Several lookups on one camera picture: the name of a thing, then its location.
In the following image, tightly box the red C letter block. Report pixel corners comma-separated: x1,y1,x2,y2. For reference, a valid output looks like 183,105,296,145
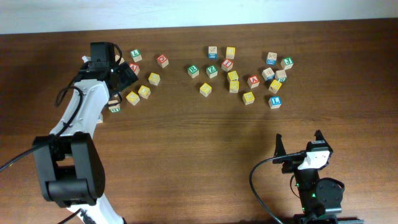
156,54,169,68

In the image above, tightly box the red I letter block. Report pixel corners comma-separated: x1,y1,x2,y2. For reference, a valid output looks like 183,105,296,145
221,58,233,72

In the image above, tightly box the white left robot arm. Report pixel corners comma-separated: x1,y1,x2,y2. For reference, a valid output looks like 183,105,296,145
32,42,138,223

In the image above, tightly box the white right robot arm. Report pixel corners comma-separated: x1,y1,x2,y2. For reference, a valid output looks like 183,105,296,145
274,130,364,224

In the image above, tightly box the red A block left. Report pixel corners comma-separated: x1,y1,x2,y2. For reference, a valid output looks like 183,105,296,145
129,63,140,75

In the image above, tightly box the plain wooden block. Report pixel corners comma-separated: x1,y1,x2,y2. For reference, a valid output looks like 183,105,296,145
115,55,124,65

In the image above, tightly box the yellow block left lower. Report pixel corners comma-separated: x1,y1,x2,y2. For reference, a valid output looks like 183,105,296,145
126,91,140,106

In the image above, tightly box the green L letter block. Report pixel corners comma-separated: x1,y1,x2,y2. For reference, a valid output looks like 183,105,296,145
130,49,142,62

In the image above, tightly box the yellow block left middle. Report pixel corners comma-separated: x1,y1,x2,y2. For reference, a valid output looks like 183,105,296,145
138,85,151,99

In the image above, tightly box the yellow block left cluster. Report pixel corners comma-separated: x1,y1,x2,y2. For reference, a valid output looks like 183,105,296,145
148,73,160,86

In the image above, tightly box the yellow block cluster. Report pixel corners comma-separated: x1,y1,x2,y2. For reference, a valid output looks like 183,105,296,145
148,73,160,86
269,80,282,94

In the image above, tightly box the green E side block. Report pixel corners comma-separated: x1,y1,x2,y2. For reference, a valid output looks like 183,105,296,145
108,100,121,113

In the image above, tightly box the blue L letter block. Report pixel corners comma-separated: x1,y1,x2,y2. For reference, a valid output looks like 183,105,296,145
269,96,282,110

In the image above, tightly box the blue H block lower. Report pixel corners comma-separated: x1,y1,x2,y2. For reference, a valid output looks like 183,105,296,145
97,114,103,123

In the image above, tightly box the yellow umbrella picture block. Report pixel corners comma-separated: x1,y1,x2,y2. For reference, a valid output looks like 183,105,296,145
243,91,255,105

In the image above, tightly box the yellow block right cluster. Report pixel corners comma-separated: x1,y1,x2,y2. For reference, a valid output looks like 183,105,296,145
269,80,282,94

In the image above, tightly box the green R letter block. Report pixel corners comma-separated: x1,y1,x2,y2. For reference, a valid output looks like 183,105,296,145
187,65,200,78

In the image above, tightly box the green R side block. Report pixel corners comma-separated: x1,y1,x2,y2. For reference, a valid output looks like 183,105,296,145
275,70,287,82

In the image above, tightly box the red A letter block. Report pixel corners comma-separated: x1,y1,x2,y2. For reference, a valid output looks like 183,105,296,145
248,75,260,89

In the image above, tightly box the blue side wooden block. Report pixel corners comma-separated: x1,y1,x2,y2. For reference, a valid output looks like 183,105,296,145
262,67,275,82

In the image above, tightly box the yellow block lower middle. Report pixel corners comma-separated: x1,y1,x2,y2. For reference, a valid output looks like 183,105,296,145
229,80,239,93

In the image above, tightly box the green J letter block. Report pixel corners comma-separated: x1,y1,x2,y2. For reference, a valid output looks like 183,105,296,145
280,57,294,70

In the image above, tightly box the yellow block near R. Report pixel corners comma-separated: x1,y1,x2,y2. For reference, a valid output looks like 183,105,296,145
200,83,212,97

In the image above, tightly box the yellow block upper middle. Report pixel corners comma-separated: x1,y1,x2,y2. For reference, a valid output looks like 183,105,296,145
227,71,239,82

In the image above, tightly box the blue X wooden block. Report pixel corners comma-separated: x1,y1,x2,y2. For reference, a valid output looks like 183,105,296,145
266,52,277,65

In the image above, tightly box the green Z letter block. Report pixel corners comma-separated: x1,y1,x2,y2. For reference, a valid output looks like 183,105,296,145
206,65,218,78

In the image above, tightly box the blue side top block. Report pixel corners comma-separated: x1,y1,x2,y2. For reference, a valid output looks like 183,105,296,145
208,46,218,59

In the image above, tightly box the yellow top back block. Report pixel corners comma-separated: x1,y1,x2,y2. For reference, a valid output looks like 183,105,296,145
226,47,236,60

